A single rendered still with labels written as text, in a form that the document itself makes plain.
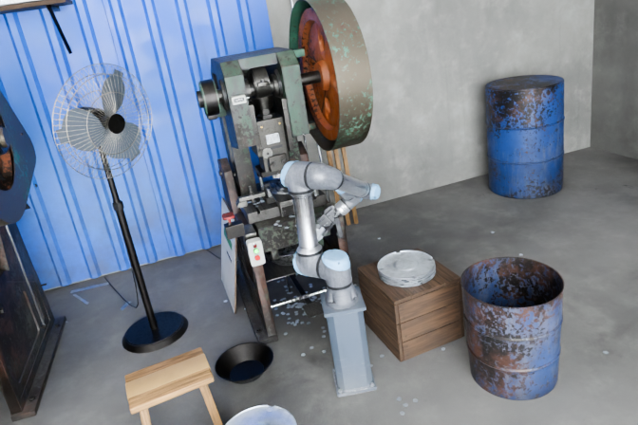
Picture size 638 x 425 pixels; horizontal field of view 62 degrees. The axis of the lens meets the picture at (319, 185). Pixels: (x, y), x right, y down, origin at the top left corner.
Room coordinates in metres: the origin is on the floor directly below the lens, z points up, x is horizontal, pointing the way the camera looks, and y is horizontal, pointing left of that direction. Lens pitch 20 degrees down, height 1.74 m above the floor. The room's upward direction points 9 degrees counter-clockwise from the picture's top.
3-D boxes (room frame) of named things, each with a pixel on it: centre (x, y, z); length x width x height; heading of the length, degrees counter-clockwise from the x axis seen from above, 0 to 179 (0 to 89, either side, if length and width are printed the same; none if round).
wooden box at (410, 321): (2.39, -0.38, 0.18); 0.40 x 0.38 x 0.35; 19
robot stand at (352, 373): (2.06, -0.02, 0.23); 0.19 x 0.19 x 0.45; 3
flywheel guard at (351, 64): (3.03, -0.07, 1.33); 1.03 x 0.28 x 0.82; 15
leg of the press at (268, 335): (2.90, 0.52, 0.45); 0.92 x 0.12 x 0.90; 15
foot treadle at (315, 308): (2.71, 0.19, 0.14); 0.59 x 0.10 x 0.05; 15
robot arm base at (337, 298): (2.06, -0.02, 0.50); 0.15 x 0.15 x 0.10
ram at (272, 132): (2.80, 0.22, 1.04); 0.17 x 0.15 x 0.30; 15
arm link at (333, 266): (2.07, -0.02, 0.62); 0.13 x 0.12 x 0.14; 55
